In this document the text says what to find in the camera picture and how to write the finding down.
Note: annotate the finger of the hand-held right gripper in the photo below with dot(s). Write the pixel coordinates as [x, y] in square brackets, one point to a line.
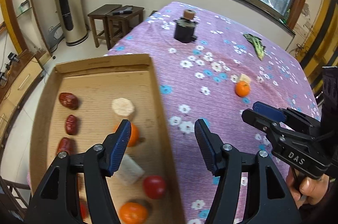
[266, 110]
[264, 123]

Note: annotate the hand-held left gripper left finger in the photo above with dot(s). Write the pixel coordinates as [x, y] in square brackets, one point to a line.
[120, 150]

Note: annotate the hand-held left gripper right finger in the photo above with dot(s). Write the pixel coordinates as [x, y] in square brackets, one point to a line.
[207, 150]

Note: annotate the large orange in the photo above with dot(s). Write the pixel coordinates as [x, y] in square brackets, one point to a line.
[133, 135]

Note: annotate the pale corn cob piece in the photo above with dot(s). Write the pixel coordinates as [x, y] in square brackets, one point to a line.
[244, 77]
[122, 108]
[130, 170]

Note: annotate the small orange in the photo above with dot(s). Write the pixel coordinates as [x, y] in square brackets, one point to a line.
[242, 89]

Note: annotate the red tomato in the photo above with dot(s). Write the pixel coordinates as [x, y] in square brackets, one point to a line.
[84, 210]
[154, 187]

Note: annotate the red date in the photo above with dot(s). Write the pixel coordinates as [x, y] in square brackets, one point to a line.
[71, 124]
[64, 146]
[68, 100]

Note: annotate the cardboard tray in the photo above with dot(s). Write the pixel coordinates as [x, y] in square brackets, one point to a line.
[97, 92]

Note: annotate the person's right hand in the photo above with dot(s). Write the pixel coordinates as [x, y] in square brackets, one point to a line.
[313, 187]

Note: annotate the green leafy vegetable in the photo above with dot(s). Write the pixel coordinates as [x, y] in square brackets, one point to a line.
[254, 43]

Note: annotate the green bottle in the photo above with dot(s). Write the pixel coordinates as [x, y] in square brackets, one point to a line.
[286, 16]

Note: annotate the black cylinder with cork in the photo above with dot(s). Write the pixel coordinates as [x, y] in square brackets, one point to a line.
[184, 31]

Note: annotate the dark wooden chair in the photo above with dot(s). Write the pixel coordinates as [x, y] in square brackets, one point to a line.
[13, 192]

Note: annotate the low wooden cabinet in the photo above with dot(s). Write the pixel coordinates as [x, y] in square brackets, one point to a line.
[18, 86]

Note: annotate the brown spool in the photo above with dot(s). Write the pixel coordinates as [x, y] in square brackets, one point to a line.
[189, 14]

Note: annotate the black remote control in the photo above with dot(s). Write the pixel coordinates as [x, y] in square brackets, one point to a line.
[122, 10]

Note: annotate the small black device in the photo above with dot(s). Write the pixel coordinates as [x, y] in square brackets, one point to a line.
[12, 57]

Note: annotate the green white box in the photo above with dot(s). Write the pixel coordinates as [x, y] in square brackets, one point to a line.
[24, 5]

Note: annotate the gold black door frame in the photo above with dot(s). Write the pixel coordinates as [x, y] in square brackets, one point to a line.
[317, 36]

